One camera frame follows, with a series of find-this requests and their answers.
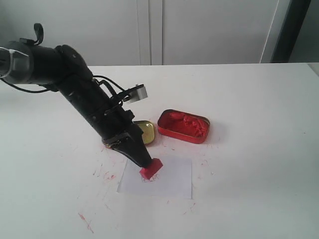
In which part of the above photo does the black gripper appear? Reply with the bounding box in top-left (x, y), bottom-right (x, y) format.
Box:
top-left (82, 97), bottom-right (151, 167)

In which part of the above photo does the red plastic stamp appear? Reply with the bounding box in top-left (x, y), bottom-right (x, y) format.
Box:
top-left (140, 158), bottom-right (163, 180)

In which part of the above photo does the red ink tin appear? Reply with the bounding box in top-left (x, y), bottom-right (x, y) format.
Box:
top-left (158, 109), bottom-right (210, 144)

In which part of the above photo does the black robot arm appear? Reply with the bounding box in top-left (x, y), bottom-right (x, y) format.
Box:
top-left (0, 41), bottom-right (152, 168)

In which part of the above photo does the gold tin lid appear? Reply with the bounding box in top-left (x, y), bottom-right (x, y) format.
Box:
top-left (104, 120), bottom-right (157, 150)

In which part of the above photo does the white paper sheet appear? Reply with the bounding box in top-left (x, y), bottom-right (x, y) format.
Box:
top-left (117, 155), bottom-right (192, 199)

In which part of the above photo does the white cabinet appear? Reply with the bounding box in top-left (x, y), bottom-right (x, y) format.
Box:
top-left (0, 0), bottom-right (289, 66)

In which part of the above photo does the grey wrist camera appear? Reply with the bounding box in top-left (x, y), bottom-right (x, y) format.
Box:
top-left (123, 84), bottom-right (148, 104)

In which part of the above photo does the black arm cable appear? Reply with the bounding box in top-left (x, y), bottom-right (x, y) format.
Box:
top-left (0, 23), bottom-right (133, 100)

